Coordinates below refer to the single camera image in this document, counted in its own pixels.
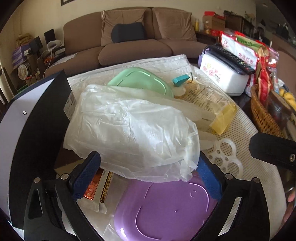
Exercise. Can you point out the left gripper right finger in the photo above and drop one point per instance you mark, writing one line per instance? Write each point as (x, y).
(251, 221)

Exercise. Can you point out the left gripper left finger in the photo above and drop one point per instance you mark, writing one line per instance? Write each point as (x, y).
(52, 211)

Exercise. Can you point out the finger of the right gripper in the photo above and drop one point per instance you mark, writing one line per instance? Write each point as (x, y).
(272, 149)

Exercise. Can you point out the purple plastic lid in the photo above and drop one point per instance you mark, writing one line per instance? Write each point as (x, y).
(163, 211)

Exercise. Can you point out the green plastic lid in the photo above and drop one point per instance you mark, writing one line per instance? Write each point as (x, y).
(140, 78)

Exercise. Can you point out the person's right hand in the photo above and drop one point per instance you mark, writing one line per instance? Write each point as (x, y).
(290, 206)

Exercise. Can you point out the wicker basket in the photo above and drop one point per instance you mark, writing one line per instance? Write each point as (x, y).
(262, 118)

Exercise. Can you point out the clear bag with yellow bottom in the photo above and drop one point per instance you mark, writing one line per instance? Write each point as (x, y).
(212, 101)

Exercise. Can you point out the black and white storage box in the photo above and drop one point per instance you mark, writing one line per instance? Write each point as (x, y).
(32, 132)

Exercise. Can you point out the red white snack bag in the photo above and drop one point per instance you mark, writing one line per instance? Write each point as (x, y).
(241, 47)

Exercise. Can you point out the black remote control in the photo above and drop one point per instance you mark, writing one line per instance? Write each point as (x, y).
(230, 59)

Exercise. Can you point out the crumpled white plastic bag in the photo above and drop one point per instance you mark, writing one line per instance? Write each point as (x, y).
(139, 134)

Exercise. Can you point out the teal clip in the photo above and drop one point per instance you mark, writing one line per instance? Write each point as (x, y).
(178, 81)

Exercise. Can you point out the brown fabric sofa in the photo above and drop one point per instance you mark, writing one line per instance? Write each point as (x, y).
(88, 43)

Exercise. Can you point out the dark blue lumbar cushion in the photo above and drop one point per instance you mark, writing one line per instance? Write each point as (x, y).
(128, 32)

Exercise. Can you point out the white plastic ring mold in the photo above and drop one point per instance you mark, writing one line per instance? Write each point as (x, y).
(223, 154)

